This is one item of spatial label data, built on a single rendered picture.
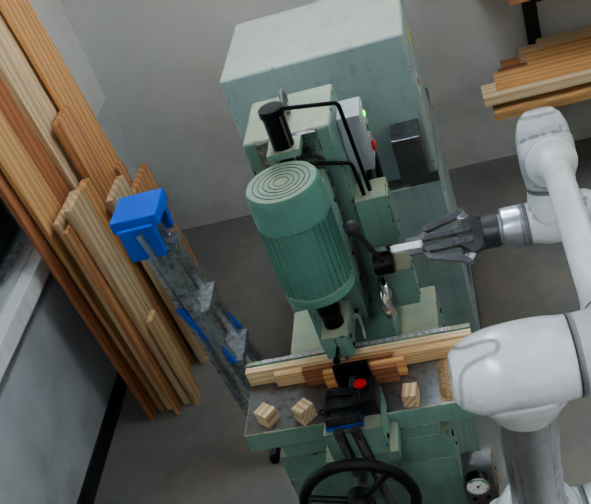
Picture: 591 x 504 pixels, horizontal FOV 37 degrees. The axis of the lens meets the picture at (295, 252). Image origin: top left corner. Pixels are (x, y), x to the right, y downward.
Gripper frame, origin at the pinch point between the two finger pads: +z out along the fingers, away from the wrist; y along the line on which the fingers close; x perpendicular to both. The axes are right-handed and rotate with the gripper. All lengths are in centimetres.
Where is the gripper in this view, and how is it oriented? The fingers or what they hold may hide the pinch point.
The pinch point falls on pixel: (407, 247)
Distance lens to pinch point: 196.1
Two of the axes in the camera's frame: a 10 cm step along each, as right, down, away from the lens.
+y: -1.3, -9.6, 2.5
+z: -9.5, 1.9, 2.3
